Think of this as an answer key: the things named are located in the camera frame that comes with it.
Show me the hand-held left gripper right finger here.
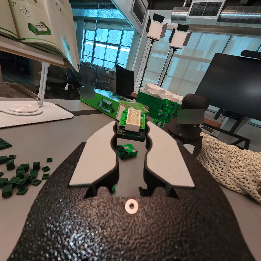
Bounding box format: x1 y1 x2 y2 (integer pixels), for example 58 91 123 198
143 121 195 189

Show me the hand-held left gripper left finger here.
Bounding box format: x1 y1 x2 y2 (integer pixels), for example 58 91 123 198
69 121 120 189

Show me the green white lego assembly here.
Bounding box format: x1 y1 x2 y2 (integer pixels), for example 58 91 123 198
117 109 146 143

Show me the person's right forearm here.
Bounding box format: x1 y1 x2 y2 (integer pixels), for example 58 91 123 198
196 131 261 204

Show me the green creeper lego figure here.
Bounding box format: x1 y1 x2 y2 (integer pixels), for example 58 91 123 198
153 99 181 129

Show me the green pixelated lego block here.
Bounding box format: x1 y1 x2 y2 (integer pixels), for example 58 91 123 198
117 144 138 160

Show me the green lego set box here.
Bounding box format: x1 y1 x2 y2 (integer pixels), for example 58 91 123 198
80 88 150 121

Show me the pile of dark green lego pieces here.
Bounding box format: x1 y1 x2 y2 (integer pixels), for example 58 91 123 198
0 154 53 198

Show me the dark green lego plate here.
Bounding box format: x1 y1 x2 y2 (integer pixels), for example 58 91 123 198
0 138 12 150

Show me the lego instruction booklet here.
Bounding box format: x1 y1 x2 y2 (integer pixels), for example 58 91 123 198
0 0 80 72

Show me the green storage crate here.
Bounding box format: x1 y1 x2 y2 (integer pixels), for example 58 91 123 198
136 91 183 119

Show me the black television stand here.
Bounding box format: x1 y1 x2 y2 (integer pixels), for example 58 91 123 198
204 108 251 150

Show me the black television screen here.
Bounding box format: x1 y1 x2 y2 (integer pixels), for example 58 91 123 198
195 53 261 122

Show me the white book stand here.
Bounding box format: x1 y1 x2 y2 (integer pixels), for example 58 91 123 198
0 36 74 128

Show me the black office chair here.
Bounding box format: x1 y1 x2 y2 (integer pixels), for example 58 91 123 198
115 64 135 95

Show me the studio light on stand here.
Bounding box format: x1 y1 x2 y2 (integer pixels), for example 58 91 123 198
157 24 192 88
139 13 168 88

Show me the black webcam bar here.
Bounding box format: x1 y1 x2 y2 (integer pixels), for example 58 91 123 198
241 50 261 57

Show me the white hanging cord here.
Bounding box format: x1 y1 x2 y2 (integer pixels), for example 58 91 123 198
64 61 69 91

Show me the silver air duct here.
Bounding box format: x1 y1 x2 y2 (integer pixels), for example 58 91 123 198
171 0 261 26

